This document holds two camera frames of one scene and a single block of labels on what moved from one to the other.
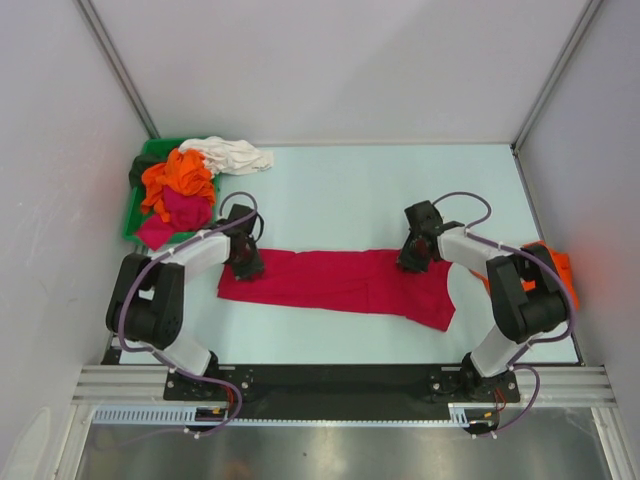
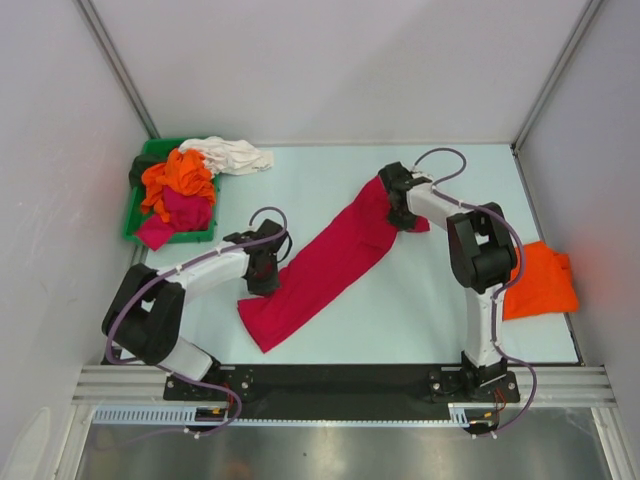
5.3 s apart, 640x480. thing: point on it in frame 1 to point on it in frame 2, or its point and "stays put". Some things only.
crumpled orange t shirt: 183,170 stays put
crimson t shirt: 361,281 to 348,247
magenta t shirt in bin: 187,213 stays put
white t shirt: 230,157 stays put
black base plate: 340,391 stays put
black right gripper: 406,260 to 403,225
